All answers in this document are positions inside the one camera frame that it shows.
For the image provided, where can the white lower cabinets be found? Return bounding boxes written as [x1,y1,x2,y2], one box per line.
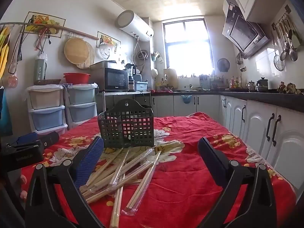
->
[150,95,303,196]

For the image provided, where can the pastel drawer tower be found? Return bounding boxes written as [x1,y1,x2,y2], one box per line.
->
[63,83,98,130]
[26,84,68,135]

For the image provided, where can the white water heater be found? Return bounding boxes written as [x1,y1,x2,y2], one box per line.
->
[115,10,154,42]

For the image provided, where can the small wall fan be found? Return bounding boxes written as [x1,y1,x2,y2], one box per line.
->
[217,58,230,73]

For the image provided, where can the kitchen window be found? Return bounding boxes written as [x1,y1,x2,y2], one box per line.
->
[163,17,214,77]

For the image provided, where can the hanging ladles and strainers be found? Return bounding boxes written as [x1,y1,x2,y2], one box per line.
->
[271,11,302,72]

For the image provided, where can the black plastic utensil basket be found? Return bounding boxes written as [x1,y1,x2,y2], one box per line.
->
[97,98,154,149]

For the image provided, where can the left pastel drawer tower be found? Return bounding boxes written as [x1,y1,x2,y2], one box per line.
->
[26,84,68,135]

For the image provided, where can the wooden chopstick pair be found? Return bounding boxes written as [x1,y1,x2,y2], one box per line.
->
[80,149,123,193]
[109,148,130,228]
[123,151,161,216]

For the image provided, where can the black range hood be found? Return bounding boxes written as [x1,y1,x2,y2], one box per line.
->
[222,0,269,59]

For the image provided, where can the fruit wall picture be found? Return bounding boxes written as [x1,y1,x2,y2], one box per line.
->
[24,11,66,38]

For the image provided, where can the red plastic basin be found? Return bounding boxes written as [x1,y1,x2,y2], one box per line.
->
[63,73,91,84]

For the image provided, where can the right pastel drawer tower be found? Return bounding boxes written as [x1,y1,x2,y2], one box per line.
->
[63,83,98,130]

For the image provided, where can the metal kettle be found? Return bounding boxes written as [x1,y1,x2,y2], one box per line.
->
[256,77,268,93]

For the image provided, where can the round bamboo tray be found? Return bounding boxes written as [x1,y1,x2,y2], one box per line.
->
[64,38,89,65]

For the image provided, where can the black microwave oven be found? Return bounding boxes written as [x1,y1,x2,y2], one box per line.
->
[90,68,129,92]

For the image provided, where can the red floral tablecloth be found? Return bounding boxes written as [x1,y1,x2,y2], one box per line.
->
[21,112,297,228]

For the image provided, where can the wooden chopstick pair on cloth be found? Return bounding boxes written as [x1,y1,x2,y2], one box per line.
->
[80,149,123,193]

